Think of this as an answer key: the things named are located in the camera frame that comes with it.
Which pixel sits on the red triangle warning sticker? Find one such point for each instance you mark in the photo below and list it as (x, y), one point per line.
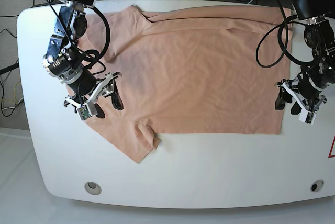
(332, 150)

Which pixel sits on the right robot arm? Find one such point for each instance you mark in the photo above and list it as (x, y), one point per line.
(71, 65)

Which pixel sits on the right table cable grommet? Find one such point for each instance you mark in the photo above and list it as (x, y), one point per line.
(317, 185)

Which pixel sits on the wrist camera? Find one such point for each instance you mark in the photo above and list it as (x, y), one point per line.
(307, 117)
(86, 111)

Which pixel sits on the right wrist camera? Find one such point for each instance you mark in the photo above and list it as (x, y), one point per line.
(86, 111)

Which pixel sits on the left table cable grommet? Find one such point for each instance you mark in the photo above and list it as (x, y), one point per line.
(92, 188)

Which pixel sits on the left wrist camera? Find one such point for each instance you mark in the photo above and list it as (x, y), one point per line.
(307, 117)

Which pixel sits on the table cable grommet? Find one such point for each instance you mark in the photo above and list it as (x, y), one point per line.
(317, 185)
(92, 188)

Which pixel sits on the peach pink T-shirt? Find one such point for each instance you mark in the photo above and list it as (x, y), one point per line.
(191, 71)

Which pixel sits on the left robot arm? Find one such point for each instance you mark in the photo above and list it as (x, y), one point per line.
(319, 36)

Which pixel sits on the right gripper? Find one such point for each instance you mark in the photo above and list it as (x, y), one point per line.
(106, 87)

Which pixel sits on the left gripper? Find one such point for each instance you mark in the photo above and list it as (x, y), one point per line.
(301, 90)

